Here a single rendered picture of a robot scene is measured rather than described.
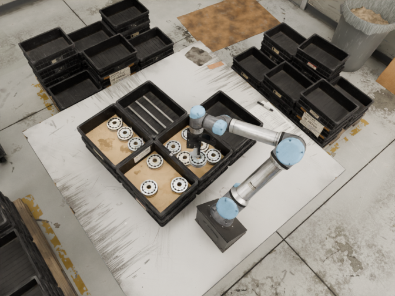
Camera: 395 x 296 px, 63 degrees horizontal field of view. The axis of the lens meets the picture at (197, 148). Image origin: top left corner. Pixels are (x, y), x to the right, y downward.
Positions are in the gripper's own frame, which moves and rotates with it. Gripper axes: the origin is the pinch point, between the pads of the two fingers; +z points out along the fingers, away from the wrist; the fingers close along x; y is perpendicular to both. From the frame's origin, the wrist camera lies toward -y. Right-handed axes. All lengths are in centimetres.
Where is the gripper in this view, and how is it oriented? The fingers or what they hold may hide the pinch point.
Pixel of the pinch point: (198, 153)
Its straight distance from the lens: 188.1
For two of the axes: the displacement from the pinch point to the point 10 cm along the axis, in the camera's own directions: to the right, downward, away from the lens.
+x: -0.1, 7.7, -6.3
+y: -10.0, -0.3, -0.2
